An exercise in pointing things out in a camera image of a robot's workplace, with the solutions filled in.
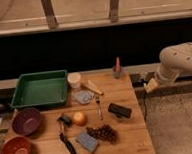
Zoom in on small dark toy object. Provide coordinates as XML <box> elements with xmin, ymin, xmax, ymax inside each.
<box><xmin>58</xmin><ymin>113</ymin><xmax>72</xmax><ymax>127</ymax></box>

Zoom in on blue sponge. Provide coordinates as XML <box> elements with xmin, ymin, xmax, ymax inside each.
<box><xmin>75</xmin><ymin>132</ymin><xmax>99</xmax><ymax>154</ymax></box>

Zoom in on orange carrot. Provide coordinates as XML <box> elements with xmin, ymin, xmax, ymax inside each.
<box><xmin>115</xmin><ymin>57</ymin><xmax>121</xmax><ymax>73</ymax></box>

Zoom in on blue box at left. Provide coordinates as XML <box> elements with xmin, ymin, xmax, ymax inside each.
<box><xmin>0</xmin><ymin>114</ymin><xmax>11</xmax><ymax>133</ymax></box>

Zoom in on yellow banana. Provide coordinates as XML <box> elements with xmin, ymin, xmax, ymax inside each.
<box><xmin>85</xmin><ymin>80</ymin><xmax>104</xmax><ymax>95</ymax></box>

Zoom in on black eraser block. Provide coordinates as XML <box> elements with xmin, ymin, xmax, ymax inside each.
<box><xmin>108</xmin><ymin>103</ymin><xmax>132</xmax><ymax>118</ymax></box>

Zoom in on orange fruit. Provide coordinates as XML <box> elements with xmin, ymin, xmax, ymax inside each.
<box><xmin>73</xmin><ymin>112</ymin><xmax>87</xmax><ymax>126</ymax></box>

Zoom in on black handled knife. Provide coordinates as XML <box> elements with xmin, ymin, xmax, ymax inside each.
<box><xmin>59</xmin><ymin>122</ymin><xmax>76</xmax><ymax>154</ymax></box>

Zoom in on crumpled grey cloth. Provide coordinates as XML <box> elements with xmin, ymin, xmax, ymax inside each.
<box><xmin>73</xmin><ymin>90</ymin><xmax>94</xmax><ymax>105</ymax></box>

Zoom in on purple bowl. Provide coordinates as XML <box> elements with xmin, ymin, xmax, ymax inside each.
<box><xmin>12</xmin><ymin>107</ymin><xmax>42</xmax><ymax>136</ymax></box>

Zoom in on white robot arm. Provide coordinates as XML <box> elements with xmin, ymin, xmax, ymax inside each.
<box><xmin>144</xmin><ymin>42</ymin><xmax>192</xmax><ymax>93</ymax></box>

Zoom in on orange bowl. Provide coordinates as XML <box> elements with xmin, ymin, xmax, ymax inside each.
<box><xmin>0</xmin><ymin>136</ymin><xmax>31</xmax><ymax>154</ymax></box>

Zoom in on green plastic tray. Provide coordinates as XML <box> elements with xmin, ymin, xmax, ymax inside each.
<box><xmin>10</xmin><ymin>70</ymin><xmax>68</xmax><ymax>109</ymax></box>

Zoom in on dark grape bunch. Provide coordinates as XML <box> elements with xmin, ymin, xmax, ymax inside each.
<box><xmin>87</xmin><ymin>125</ymin><xmax>117</xmax><ymax>144</ymax></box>

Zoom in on white cup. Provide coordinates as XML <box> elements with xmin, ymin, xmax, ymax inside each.
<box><xmin>67</xmin><ymin>72</ymin><xmax>82</xmax><ymax>88</ymax></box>

